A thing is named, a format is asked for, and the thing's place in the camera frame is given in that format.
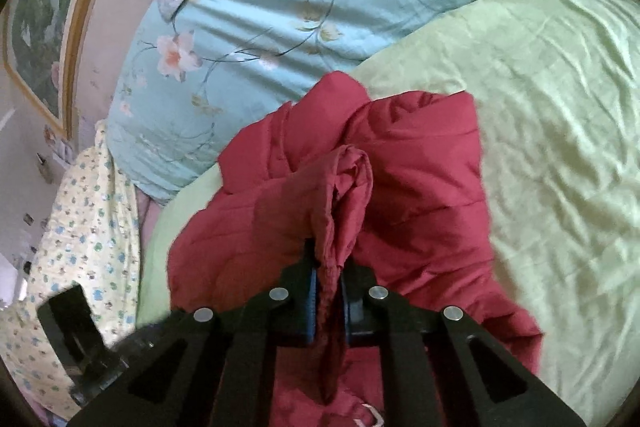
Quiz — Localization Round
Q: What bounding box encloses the pink bed sheet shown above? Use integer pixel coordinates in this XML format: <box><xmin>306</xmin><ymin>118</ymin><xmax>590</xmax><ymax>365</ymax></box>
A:
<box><xmin>137</xmin><ymin>194</ymin><xmax>163</xmax><ymax>238</ymax></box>

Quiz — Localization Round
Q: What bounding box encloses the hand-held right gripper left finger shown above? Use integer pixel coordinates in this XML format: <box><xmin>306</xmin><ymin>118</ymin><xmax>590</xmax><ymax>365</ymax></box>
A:
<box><xmin>65</xmin><ymin>239</ymin><xmax>321</xmax><ymax>427</ymax></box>

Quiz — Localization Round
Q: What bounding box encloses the yellow printed cloth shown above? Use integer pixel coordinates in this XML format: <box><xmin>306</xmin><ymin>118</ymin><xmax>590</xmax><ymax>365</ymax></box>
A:
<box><xmin>0</xmin><ymin>119</ymin><xmax>143</xmax><ymax>423</ymax></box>

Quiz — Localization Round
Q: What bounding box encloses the light green blanket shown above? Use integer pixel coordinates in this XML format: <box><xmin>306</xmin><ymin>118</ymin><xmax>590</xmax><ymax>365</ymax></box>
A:
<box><xmin>135</xmin><ymin>0</ymin><xmax>640</xmax><ymax>427</ymax></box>

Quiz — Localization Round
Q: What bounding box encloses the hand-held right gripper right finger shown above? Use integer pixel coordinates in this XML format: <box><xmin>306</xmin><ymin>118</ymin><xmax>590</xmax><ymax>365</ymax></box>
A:
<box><xmin>341</xmin><ymin>271</ymin><xmax>587</xmax><ymax>427</ymax></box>

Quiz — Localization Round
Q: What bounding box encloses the red padded jacket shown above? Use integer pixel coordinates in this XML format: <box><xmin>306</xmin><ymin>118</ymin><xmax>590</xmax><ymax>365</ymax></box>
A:
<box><xmin>167</xmin><ymin>72</ymin><xmax>546</xmax><ymax>427</ymax></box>

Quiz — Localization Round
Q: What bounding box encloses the gold framed wall picture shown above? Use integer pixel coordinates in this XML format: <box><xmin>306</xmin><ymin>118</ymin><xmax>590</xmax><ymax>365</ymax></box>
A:
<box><xmin>2</xmin><ymin>0</ymin><xmax>146</xmax><ymax>138</ymax></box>

